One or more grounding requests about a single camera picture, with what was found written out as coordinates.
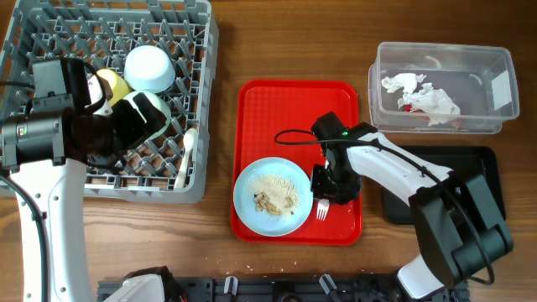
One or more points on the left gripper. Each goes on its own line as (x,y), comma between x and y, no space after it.
(137,129)

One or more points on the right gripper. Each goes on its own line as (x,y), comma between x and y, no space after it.
(321,190)

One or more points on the white plastic fork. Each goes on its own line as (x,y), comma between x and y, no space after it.
(322,209)

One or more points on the yellow plastic cup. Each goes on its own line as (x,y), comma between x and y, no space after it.
(117,88)

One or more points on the food scraps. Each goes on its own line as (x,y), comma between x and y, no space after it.
(274,194)

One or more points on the light blue plate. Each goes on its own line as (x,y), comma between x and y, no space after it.
(263,223)

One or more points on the light blue bowl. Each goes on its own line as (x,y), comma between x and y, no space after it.
(149,68)

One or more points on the green bowl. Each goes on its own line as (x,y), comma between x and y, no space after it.
(158,103)

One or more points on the red snack wrapper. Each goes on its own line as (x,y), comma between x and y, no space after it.
(408,108)

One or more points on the white napkin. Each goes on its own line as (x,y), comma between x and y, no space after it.
(420,95)

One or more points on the white plastic spoon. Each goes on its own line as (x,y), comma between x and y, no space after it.
(189,140)

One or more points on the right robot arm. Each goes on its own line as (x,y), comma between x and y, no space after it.
(459,227)

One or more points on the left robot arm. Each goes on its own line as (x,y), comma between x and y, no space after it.
(46,152)

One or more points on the grey dishwasher rack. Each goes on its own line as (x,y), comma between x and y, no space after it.
(103,33)

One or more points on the red plastic tray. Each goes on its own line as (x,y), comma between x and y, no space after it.
(266,107)

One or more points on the clear plastic bin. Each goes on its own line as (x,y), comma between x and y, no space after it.
(481,80)

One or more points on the black tray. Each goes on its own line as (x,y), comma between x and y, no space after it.
(463,160)

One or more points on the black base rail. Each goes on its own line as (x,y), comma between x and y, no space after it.
(363,288)

